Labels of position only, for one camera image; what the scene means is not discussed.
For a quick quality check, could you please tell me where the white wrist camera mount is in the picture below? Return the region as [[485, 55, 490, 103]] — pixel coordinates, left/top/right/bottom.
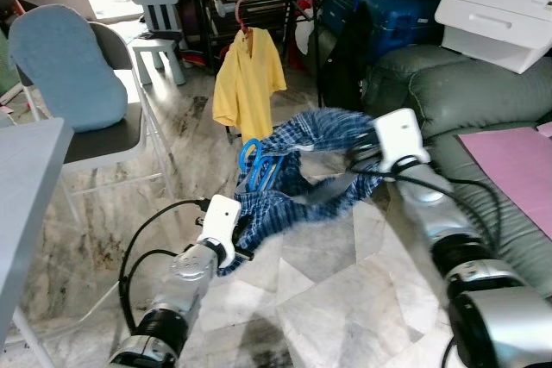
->
[[198, 195, 244, 267], [373, 108, 430, 172]]

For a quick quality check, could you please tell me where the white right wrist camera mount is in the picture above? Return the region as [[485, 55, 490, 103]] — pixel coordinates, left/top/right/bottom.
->
[[373, 108, 430, 172]]

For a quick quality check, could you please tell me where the black metal drying rack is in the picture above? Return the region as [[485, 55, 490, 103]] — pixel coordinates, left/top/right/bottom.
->
[[183, 0, 380, 140]]

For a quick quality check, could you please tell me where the blue plaid shirt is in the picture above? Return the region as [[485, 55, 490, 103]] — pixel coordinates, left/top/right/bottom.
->
[[217, 108, 385, 276]]

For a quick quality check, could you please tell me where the blue plastic hanger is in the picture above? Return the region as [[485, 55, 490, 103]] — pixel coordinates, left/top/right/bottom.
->
[[239, 137, 285, 192]]

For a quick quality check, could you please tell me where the yellow shirt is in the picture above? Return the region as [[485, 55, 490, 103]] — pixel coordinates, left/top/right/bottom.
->
[[212, 28, 288, 140]]

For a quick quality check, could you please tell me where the pale grey folding table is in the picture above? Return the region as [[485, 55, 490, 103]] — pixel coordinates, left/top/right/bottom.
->
[[0, 118, 75, 368]]

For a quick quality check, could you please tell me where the black garment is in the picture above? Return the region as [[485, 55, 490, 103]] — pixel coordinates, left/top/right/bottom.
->
[[317, 8, 373, 112]]

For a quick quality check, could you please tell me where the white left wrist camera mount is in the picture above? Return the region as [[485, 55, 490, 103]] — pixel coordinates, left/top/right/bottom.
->
[[198, 195, 244, 267]]

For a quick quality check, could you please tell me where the blue hard suitcase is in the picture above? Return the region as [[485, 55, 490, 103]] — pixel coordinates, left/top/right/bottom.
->
[[319, 0, 445, 63]]

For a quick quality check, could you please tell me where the pink mat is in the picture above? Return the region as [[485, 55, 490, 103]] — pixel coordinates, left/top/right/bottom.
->
[[457, 122, 552, 240]]

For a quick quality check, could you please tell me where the white cloth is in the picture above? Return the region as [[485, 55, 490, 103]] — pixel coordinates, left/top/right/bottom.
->
[[293, 15, 318, 57]]

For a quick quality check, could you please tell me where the grey-green leather sofa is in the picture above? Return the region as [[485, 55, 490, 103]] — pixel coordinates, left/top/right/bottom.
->
[[362, 45, 552, 270]]

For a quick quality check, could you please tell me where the pink plastic hanger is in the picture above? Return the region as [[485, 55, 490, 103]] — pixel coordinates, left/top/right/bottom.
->
[[233, 0, 255, 41]]

